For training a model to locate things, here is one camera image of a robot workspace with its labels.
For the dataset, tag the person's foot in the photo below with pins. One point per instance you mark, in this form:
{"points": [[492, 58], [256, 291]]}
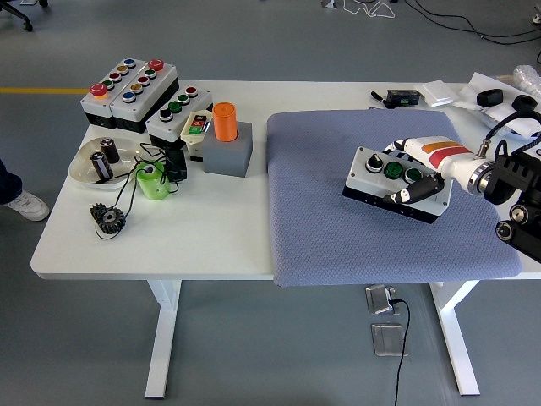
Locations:
{"points": [[27, 205]]}

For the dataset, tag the five-button box red mushroom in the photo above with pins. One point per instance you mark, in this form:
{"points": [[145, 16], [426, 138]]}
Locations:
{"points": [[139, 99], [107, 95]]}

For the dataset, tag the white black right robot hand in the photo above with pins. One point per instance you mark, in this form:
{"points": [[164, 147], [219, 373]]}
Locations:
{"points": [[444, 158]]}

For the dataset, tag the four-button control box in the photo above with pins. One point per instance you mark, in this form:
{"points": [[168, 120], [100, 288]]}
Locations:
{"points": [[380, 186], [179, 118]]}

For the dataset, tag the small black gear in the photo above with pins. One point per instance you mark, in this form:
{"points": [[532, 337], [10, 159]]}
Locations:
{"points": [[96, 211]]}

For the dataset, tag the clear bubble wrap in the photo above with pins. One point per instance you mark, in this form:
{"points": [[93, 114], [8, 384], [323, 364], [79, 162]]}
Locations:
{"points": [[526, 76]]}

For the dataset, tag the grey-blue textured mat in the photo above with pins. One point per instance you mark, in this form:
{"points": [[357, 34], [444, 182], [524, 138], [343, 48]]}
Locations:
{"points": [[321, 203]]}

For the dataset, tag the black pen tool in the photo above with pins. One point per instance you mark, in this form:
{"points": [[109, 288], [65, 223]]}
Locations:
{"points": [[379, 98]]}

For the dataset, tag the orange cylinder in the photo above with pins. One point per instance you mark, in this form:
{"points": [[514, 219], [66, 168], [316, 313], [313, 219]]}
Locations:
{"points": [[225, 122]]}

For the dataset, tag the closed metal floor plate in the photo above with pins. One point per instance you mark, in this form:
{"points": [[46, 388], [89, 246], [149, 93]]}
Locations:
{"points": [[389, 340]]}

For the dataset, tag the large black gear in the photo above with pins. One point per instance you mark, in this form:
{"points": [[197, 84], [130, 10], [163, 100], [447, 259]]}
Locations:
{"points": [[112, 221]]}

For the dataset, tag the brown capacitor cylinder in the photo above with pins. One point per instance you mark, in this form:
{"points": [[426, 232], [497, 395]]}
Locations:
{"points": [[110, 151], [102, 166]]}

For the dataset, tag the black power adapter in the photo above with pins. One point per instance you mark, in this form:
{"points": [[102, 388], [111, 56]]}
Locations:
{"points": [[176, 167]]}

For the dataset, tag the grey block holder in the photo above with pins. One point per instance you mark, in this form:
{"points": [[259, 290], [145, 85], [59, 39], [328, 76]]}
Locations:
{"points": [[226, 158]]}

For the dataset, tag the black office chair base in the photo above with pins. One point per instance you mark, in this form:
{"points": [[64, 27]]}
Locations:
{"points": [[19, 14]]}

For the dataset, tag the cream red-green switch box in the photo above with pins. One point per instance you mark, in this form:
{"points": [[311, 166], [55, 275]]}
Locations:
{"points": [[195, 131]]}

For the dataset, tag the white paper sheet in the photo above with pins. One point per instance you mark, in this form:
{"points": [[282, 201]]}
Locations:
{"points": [[471, 91]]}

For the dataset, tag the white round dish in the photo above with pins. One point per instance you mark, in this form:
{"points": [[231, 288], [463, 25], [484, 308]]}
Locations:
{"points": [[82, 165]]}

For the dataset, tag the green plastic spool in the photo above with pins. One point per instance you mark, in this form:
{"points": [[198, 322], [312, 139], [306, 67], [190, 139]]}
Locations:
{"points": [[154, 184]]}

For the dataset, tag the open metal floor socket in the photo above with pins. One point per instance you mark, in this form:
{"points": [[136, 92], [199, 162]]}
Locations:
{"points": [[380, 301]]}

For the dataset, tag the person's leg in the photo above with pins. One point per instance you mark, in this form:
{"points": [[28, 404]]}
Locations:
{"points": [[8, 182]]}

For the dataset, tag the white table leg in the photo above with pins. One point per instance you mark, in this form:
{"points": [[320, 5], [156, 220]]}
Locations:
{"points": [[162, 338], [458, 338]]}

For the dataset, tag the black device green connector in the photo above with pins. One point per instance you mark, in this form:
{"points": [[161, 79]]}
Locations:
{"points": [[403, 97]]}

